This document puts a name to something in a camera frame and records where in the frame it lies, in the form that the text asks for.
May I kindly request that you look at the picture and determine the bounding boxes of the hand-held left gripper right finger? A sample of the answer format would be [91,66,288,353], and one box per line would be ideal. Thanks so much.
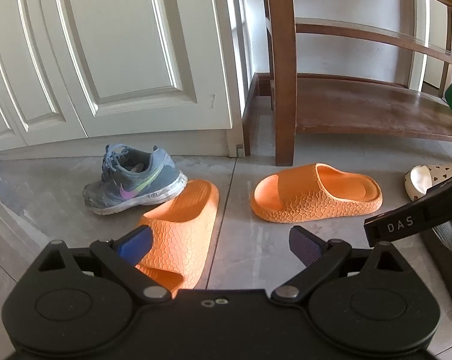
[272,226,415,304]

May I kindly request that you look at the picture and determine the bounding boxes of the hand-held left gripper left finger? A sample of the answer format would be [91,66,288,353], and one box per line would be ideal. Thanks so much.
[37,225,173,304]

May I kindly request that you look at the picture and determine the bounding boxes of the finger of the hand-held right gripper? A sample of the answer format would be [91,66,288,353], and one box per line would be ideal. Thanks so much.
[363,171,452,249]

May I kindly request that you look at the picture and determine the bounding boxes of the cream heart print slipper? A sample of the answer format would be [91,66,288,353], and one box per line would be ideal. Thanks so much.
[405,163,452,202]

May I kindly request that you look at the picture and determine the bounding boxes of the orange textured slide slipper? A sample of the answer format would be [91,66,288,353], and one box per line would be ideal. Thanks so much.
[135,179,220,298]
[250,163,383,225]

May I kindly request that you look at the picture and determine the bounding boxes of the grey sneaker with pink logo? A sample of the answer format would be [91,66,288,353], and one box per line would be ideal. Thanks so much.
[82,143,189,216]

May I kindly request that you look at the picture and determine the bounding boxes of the brown wooden shoe rack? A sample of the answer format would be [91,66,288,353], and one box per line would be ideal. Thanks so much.
[241,0,452,167]

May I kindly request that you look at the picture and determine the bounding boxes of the white panelled cabinet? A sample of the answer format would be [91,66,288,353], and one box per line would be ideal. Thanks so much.
[0,0,246,158]

